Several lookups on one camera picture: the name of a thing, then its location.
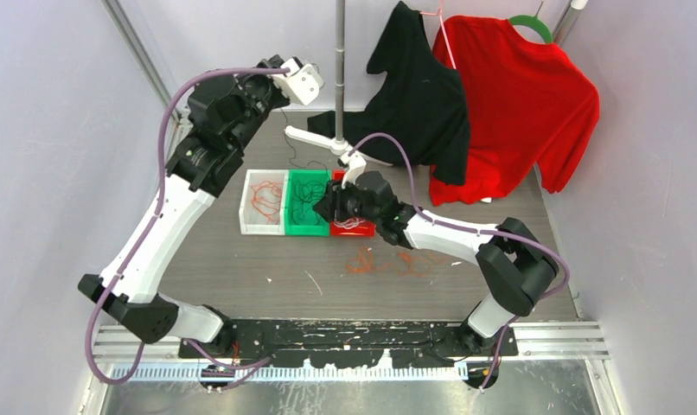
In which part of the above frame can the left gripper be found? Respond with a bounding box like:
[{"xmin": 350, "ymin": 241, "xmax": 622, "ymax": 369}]
[{"xmin": 228, "ymin": 54, "xmax": 295, "ymax": 153}]

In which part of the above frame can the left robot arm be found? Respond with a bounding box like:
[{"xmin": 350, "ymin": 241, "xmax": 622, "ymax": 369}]
[{"xmin": 78, "ymin": 55, "xmax": 323, "ymax": 357}]

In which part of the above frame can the orange cable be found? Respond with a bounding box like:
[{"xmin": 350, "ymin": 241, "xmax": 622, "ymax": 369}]
[
  {"xmin": 345, "ymin": 246, "xmax": 450, "ymax": 278},
  {"xmin": 249, "ymin": 180, "xmax": 285, "ymax": 226}
]

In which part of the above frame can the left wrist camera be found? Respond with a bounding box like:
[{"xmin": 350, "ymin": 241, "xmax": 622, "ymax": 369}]
[{"xmin": 272, "ymin": 56, "xmax": 324, "ymax": 105}]

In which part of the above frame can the garment rack pole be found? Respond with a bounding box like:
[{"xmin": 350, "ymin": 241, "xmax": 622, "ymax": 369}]
[{"xmin": 335, "ymin": 0, "xmax": 346, "ymax": 149}]

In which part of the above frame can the red plastic bin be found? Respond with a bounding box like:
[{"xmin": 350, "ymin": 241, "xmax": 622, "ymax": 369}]
[{"xmin": 328, "ymin": 185, "xmax": 375, "ymax": 238}]

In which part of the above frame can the white plastic bin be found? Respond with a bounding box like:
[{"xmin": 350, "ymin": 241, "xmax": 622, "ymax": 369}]
[{"xmin": 239, "ymin": 169, "xmax": 289, "ymax": 236}]

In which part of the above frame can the white cable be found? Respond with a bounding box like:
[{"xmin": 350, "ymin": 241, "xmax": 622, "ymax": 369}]
[{"xmin": 332, "ymin": 216, "xmax": 373, "ymax": 232}]

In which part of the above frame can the green plastic bin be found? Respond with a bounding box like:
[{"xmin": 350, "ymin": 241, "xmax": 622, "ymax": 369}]
[{"xmin": 284, "ymin": 169, "xmax": 330, "ymax": 237}]

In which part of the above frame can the red t-shirt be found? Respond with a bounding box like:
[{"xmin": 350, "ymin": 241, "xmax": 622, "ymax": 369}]
[{"xmin": 429, "ymin": 16, "xmax": 600, "ymax": 206}]

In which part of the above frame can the green hanger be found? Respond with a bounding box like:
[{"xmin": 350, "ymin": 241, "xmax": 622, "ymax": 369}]
[{"xmin": 508, "ymin": 0, "xmax": 554, "ymax": 44}]

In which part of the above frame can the white rack base foot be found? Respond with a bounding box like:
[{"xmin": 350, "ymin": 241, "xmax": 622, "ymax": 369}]
[{"xmin": 284, "ymin": 125, "xmax": 391, "ymax": 166}]

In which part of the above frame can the aluminium frame rail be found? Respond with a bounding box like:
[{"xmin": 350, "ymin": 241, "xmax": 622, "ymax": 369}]
[{"xmin": 100, "ymin": 0, "xmax": 179, "ymax": 107}]

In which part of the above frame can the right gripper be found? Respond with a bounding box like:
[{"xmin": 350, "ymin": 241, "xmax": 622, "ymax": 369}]
[{"xmin": 313, "ymin": 173, "xmax": 380, "ymax": 225}]

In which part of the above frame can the pink hanger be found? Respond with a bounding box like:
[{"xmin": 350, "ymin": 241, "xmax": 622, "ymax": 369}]
[{"xmin": 419, "ymin": 0, "xmax": 457, "ymax": 70}]

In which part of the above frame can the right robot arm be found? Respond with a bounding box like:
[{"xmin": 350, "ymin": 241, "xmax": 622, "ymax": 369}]
[{"xmin": 313, "ymin": 171, "xmax": 560, "ymax": 355}]

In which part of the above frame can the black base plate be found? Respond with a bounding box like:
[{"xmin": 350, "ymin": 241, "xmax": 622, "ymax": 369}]
[{"xmin": 178, "ymin": 319, "xmax": 519, "ymax": 369}]

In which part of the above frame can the black t-shirt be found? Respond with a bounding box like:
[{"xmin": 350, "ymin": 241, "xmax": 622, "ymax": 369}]
[{"xmin": 307, "ymin": 1, "xmax": 471, "ymax": 188}]

